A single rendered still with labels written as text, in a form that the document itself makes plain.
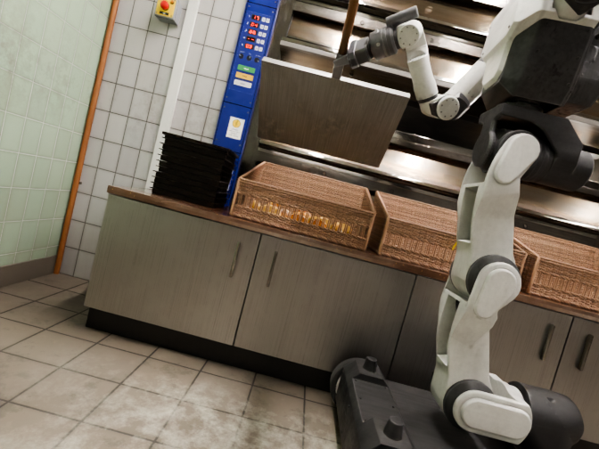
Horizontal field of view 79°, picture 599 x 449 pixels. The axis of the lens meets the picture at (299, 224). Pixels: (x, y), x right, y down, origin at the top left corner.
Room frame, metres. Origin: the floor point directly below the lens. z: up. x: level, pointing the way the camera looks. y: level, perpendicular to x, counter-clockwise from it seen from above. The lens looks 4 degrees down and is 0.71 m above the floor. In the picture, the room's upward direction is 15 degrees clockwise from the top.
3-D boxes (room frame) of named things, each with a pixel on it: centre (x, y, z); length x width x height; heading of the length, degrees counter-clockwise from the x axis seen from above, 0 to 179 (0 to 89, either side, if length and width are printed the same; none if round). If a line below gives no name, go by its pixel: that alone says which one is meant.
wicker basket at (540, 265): (1.63, -1.20, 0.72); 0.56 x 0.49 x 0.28; 88
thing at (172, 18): (1.88, 0.91, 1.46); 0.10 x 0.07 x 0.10; 89
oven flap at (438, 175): (1.91, -0.59, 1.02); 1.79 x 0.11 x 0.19; 89
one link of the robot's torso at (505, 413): (1.03, -0.63, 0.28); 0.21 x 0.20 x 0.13; 89
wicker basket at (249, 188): (1.64, -0.01, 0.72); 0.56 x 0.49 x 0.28; 88
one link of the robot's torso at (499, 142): (1.04, -0.51, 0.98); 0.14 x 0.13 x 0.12; 179
